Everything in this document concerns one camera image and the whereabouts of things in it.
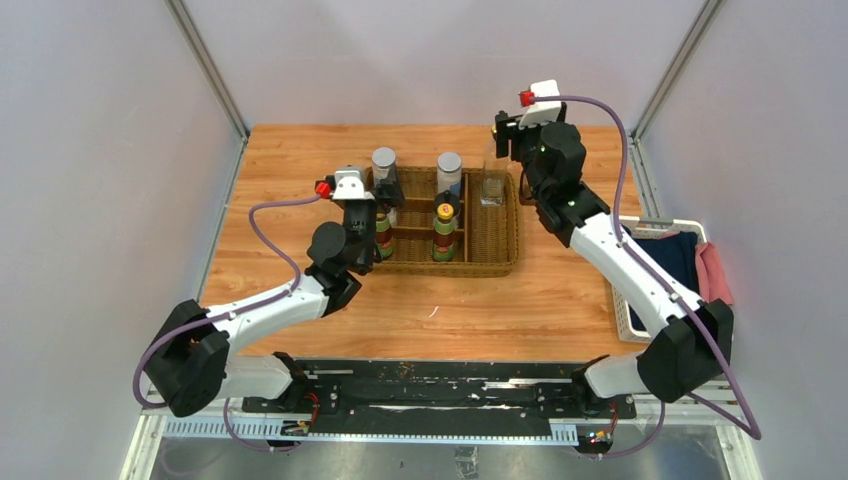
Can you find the silver-lid pepper jar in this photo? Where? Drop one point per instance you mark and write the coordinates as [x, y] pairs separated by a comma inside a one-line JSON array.
[[449, 173], [384, 166]]

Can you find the woven wicker divided basket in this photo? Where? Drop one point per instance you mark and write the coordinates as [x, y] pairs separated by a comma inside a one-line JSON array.
[[487, 239]]

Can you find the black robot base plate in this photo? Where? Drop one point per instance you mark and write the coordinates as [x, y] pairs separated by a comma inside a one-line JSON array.
[[447, 399]]

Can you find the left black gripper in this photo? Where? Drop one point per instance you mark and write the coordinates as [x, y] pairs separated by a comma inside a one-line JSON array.
[[391, 190]]

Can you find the green sauce bottle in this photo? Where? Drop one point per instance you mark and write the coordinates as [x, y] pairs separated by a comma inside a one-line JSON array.
[[384, 236], [444, 228]]

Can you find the left aluminium frame post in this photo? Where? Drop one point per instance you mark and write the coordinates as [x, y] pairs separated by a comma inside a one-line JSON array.
[[192, 35]]

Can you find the right aluminium frame post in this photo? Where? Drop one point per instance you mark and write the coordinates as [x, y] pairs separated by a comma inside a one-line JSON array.
[[696, 31]]

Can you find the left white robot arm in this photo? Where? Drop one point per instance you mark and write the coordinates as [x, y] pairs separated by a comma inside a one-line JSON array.
[[196, 357]]

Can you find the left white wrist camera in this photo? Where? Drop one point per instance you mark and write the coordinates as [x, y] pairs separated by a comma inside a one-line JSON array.
[[345, 184]]

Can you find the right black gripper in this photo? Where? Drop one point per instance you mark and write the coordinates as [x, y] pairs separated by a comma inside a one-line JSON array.
[[508, 130]]

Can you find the dark blue cloth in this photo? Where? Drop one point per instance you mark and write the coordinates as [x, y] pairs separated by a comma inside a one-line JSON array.
[[675, 253]]

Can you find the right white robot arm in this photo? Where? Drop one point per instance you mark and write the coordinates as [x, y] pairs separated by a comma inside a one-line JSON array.
[[691, 338]]

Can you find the pink cloth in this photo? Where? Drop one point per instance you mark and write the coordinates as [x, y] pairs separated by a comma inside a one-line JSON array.
[[712, 283]]

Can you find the aluminium frame post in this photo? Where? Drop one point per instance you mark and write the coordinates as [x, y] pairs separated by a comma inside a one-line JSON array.
[[696, 31], [192, 35]]

